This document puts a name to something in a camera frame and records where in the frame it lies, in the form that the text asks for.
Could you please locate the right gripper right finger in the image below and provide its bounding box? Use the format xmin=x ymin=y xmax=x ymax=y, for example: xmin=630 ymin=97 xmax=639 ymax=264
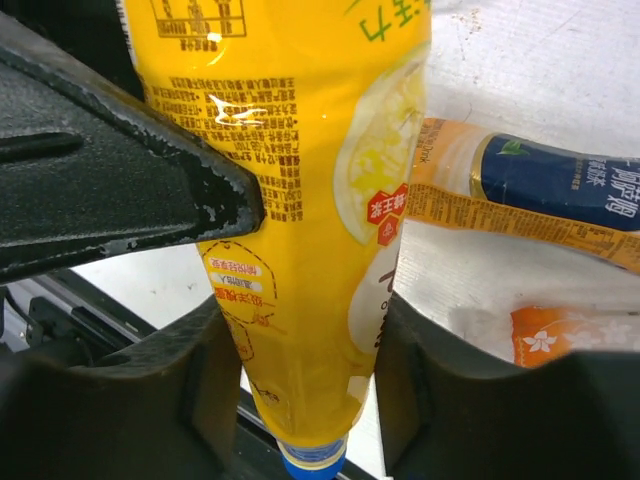
xmin=375 ymin=296 xmax=639 ymax=479

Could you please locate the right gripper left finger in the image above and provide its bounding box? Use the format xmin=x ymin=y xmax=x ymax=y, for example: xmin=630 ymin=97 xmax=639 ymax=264
xmin=1 ymin=299 xmax=240 ymax=479

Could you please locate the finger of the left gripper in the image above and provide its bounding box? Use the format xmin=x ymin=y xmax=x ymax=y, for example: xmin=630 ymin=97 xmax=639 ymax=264
xmin=1 ymin=16 xmax=264 ymax=283

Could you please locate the orange floral tea bottle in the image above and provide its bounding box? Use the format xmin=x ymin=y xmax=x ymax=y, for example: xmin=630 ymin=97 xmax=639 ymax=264
xmin=511 ymin=306 xmax=639 ymax=368

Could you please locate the yellow bottle blue cap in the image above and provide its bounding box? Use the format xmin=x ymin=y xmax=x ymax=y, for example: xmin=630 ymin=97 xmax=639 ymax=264
xmin=118 ymin=0 xmax=431 ymax=479

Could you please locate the orange bottle navy label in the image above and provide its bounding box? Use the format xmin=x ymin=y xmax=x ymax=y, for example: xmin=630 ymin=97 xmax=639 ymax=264
xmin=407 ymin=118 xmax=639 ymax=273

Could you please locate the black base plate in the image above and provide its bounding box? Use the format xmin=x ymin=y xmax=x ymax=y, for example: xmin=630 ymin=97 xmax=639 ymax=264
xmin=1 ymin=270 xmax=378 ymax=479

